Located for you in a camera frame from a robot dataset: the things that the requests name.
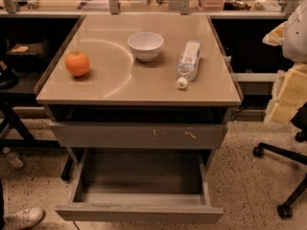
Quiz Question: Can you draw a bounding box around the grey drawer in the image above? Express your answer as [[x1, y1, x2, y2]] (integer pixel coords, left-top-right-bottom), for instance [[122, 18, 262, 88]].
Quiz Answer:
[[56, 149, 224, 223], [50, 122, 227, 150]]

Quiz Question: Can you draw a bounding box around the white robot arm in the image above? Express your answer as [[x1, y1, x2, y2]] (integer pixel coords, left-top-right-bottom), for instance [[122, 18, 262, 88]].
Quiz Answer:
[[263, 0, 307, 128]]

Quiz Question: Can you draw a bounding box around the grey drawer cabinet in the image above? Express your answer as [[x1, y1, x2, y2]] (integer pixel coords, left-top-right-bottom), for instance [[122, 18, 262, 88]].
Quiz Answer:
[[33, 13, 244, 174]]

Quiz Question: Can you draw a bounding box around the grey top drawer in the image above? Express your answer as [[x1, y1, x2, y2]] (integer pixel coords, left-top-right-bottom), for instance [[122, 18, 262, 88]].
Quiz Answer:
[[50, 122, 227, 150]]

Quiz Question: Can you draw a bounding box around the black office chair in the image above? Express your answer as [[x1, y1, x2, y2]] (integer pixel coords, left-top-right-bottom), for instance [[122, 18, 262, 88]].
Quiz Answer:
[[252, 102, 307, 219]]

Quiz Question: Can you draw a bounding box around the clear plastic water bottle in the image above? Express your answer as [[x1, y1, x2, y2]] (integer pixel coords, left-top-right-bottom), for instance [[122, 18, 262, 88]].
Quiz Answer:
[[176, 40, 201, 89]]

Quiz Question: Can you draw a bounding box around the white ceramic bowl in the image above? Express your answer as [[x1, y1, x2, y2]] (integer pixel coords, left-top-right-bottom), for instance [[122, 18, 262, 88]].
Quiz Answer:
[[128, 32, 164, 62]]

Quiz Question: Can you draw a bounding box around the orange fruit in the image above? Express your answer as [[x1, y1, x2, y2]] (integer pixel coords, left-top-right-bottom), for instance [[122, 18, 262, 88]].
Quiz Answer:
[[65, 51, 90, 78]]

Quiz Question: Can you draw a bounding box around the small bottle on floor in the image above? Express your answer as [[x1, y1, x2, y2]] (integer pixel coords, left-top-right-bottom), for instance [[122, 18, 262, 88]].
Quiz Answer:
[[2, 147, 24, 169]]

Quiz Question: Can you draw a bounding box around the white sneaker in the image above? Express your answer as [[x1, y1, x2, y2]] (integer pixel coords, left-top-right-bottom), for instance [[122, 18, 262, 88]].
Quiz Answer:
[[2, 207, 45, 230]]

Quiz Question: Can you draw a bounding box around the black table frame left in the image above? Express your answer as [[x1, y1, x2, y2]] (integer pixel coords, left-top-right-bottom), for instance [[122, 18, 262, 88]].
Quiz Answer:
[[0, 99, 75, 181]]

